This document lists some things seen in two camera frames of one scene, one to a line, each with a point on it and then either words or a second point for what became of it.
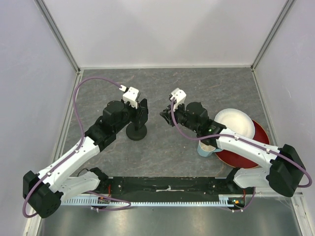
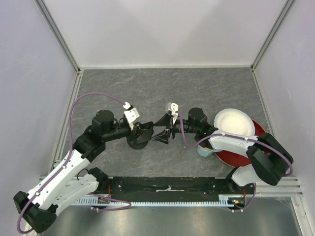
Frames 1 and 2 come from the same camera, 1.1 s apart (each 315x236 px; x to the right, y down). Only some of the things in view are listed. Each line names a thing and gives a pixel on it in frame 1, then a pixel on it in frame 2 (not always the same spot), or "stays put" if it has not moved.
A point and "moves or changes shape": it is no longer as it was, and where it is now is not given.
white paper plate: [237, 121] stays put
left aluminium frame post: [58, 34] stays put
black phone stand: [136, 132] moves or changes shape
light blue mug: [205, 150] stays put
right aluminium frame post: [286, 8] stays put
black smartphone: [143, 111] -> [143, 138]
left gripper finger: [143, 111] -> [147, 127]
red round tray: [260, 135] stays put
